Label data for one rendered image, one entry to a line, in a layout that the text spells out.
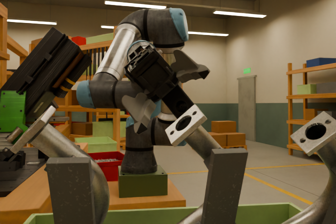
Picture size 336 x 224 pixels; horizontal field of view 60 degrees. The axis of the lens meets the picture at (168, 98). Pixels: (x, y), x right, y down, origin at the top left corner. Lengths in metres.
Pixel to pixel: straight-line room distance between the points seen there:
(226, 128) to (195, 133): 7.65
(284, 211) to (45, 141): 0.61
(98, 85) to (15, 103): 0.91
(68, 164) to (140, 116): 0.20
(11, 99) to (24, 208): 0.77
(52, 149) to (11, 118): 1.26
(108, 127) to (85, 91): 3.48
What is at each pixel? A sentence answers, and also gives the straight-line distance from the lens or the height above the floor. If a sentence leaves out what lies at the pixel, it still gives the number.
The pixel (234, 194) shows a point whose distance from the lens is 0.41.
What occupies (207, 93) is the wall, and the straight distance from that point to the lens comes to 11.41.
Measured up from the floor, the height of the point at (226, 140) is 0.30.
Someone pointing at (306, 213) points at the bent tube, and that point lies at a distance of 0.52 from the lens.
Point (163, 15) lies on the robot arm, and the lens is 1.04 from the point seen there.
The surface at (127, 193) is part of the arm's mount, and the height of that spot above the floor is 0.87.
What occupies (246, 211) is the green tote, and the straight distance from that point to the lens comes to 0.77.
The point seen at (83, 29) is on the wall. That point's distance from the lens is 10.84.
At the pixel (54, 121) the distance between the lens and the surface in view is 1.69.
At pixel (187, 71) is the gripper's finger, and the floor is 1.26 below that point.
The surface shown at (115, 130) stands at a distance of 4.11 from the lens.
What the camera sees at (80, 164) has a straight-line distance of 0.33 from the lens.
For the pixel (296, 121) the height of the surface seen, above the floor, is 0.81.
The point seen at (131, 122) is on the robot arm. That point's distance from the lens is 1.18.
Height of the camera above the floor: 1.20
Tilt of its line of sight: 1 degrees up
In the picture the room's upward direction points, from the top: straight up
